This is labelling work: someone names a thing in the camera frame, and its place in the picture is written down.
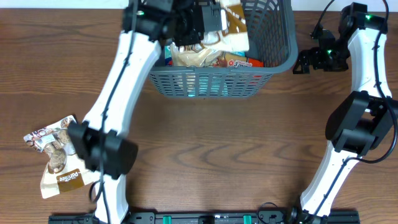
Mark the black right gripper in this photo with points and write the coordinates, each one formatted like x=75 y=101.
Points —
x=316 y=61

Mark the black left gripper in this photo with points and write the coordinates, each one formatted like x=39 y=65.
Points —
x=190 y=38

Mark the beige snack bag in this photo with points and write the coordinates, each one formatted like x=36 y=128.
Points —
x=193 y=55

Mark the Kleenex tissue multipack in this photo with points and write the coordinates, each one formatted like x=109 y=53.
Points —
x=168 y=57

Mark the beige cookie bag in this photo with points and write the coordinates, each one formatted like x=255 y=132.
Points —
x=233 y=36

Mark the San Remo spaghetti packet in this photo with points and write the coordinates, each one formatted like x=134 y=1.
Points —
x=232 y=60

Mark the mint green snack packet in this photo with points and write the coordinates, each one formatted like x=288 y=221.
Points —
x=206 y=85

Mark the Panibee cookie bag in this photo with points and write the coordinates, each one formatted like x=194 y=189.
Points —
x=65 y=171

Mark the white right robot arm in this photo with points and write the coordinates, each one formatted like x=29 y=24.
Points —
x=363 y=128

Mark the grey plastic basket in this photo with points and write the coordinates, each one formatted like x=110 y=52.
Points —
x=272 y=40

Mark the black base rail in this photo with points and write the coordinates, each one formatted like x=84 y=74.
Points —
x=266 y=216

